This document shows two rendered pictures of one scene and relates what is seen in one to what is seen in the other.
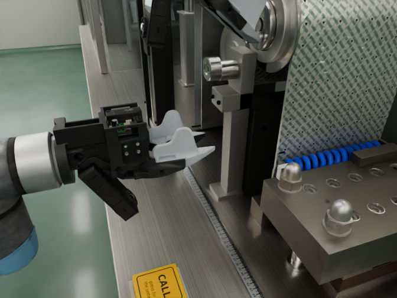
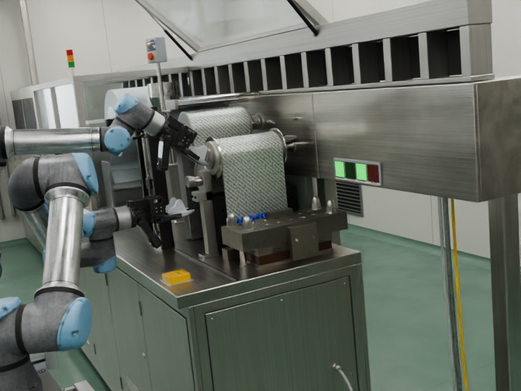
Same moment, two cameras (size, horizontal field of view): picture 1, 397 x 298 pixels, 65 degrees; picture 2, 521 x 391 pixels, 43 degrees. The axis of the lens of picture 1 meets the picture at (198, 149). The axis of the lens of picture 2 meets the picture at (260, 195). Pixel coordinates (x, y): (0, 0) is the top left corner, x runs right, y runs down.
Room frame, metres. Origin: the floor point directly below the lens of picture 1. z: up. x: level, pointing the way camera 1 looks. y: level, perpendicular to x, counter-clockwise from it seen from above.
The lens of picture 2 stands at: (-1.77, 0.02, 1.49)
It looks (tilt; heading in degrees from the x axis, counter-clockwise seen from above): 10 degrees down; 353
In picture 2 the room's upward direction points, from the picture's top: 6 degrees counter-clockwise
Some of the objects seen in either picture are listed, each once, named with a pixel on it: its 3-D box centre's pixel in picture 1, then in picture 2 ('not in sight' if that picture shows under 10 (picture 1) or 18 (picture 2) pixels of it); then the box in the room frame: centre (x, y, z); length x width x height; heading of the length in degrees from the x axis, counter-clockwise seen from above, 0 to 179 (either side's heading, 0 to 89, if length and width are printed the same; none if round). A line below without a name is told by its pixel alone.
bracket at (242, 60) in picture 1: (228, 130); (203, 215); (0.53, -0.06, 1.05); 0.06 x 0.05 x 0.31; 109
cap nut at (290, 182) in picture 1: (292, 175); (232, 219); (0.39, -0.14, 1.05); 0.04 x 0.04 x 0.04
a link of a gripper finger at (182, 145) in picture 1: (185, 145); (181, 208); (0.38, 0.02, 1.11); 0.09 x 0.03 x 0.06; 100
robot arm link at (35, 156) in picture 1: (43, 160); (122, 218); (0.34, 0.20, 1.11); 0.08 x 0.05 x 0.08; 19
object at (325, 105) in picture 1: (339, 112); (256, 195); (0.50, -0.25, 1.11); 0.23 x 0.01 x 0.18; 109
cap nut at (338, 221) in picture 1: (339, 214); (246, 223); (0.30, -0.18, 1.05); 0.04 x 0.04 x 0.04
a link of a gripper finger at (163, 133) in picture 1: (174, 128); (174, 205); (0.43, 0.04, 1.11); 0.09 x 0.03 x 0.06; 118
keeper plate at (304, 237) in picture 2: not in sight; (303, 241); (0.32, -0.37, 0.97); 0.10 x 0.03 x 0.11; 109
